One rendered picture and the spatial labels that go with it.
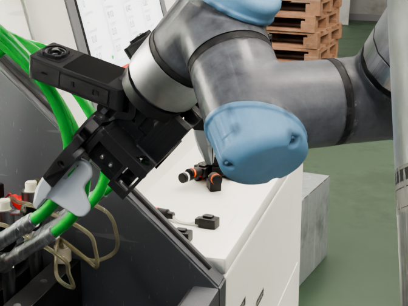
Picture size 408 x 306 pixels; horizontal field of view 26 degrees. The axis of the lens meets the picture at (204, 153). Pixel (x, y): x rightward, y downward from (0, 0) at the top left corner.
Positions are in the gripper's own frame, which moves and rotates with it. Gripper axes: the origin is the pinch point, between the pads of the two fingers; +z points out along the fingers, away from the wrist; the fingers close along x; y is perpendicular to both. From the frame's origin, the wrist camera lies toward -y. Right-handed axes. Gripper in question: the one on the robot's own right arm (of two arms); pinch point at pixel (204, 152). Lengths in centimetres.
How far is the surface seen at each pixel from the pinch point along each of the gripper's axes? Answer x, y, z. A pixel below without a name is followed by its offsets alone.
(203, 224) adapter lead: 34.0, -9.7, 22.6
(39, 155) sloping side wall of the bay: 19.1, -30.9, 8.2
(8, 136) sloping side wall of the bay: 19.1, -35.8, 5.7
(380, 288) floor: 232, 8, 122
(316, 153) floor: 415, -46, 122
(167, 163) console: 63, -25, 22
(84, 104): 3.4, -16.5, -4.0
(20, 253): -4.8, -22.2, 13.3
